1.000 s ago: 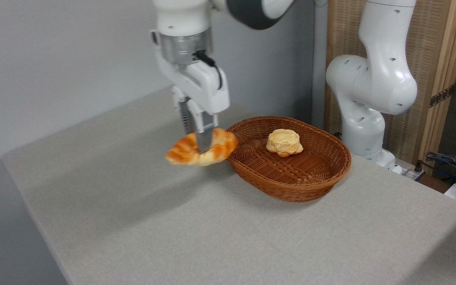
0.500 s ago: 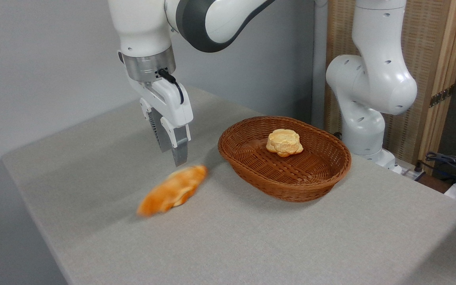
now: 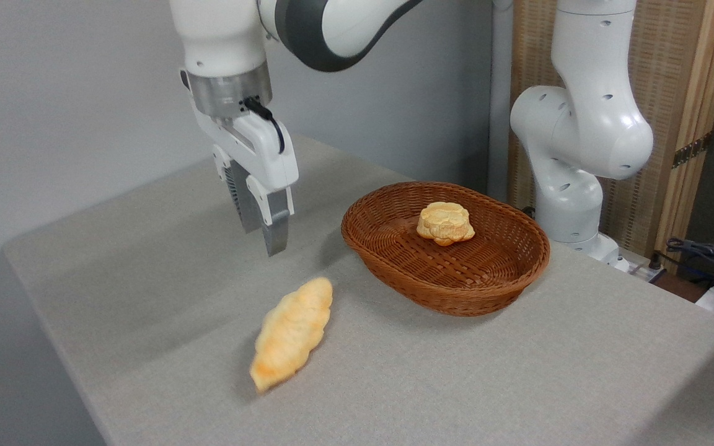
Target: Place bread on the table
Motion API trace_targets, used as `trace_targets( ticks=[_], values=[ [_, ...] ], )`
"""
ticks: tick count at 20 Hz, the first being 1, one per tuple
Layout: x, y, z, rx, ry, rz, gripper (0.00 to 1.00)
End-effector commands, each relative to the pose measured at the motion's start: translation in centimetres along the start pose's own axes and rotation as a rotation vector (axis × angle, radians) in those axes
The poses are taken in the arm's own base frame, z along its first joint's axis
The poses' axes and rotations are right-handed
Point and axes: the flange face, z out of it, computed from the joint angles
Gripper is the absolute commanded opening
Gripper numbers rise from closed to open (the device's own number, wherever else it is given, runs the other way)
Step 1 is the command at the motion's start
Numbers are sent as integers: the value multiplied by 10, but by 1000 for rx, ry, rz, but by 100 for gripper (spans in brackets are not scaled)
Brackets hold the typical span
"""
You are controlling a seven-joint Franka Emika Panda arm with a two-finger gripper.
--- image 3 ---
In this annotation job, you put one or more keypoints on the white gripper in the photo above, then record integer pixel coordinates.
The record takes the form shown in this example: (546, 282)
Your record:
(264, 152)

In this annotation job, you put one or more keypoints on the braided golden bread loaf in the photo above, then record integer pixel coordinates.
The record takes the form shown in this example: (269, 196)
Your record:
(292, 334)

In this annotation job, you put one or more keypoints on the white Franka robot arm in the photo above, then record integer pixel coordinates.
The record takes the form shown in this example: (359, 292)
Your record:
(599, 124)

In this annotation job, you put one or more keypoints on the round pale bread bun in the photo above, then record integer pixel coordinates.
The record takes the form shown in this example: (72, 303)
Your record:
(445, 222)

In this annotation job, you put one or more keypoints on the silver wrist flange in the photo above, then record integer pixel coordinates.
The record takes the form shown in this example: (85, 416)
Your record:
(224, 93)

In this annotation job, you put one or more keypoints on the brown wicker basket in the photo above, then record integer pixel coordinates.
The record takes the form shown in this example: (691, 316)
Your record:
(444, 279)

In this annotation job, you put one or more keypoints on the white power strip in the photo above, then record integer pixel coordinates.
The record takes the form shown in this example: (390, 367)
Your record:
(642, 271)

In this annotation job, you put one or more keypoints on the metal screen hinge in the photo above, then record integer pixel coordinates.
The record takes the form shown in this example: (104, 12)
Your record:
(691, 150)

